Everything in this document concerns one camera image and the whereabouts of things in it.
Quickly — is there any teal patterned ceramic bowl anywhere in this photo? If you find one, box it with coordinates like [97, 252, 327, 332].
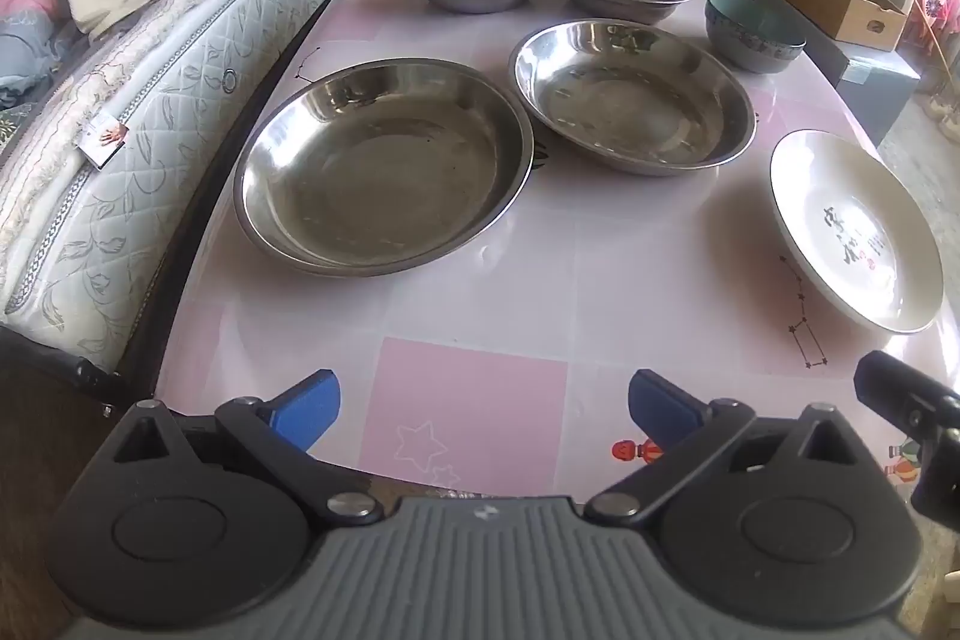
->
[705, 0, 807, 73]

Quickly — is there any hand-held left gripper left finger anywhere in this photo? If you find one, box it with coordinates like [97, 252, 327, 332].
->
[112, 368, 383, 528]

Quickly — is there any white sneaker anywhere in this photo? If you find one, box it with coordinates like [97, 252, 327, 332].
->
[919, 85, 960, 142]

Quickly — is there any grey blue floral quilt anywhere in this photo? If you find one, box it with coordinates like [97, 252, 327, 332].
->
[0, 6, 80, 112]

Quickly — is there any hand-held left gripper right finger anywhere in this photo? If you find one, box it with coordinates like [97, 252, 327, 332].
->
[585, 368, 875, 528]

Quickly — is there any dark grey carton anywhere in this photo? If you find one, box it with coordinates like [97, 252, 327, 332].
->
[806, 36, 923, 146]

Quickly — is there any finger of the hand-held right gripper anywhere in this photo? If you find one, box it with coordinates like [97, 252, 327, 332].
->
[855, 351, 960, 528]

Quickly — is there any white ceramic plate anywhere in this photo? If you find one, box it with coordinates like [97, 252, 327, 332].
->
[770, 128, 944, 335]

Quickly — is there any large stainless steel plate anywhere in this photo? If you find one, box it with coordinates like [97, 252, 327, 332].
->
[232, 57, 535, 278]
[508, 19, 756, 178]

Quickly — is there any white quilted mattress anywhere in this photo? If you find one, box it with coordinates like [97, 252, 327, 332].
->
[0, 0, 410, 356]

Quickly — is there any mattress label tag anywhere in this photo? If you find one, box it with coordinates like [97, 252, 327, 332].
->
[81, 115, 128, 169]

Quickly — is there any yellow stick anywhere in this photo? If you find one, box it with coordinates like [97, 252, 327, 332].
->
[911, 0, 947, 86]

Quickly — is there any green leaf print cloth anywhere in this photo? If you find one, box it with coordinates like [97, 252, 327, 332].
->
[0, 104, 35, 165]

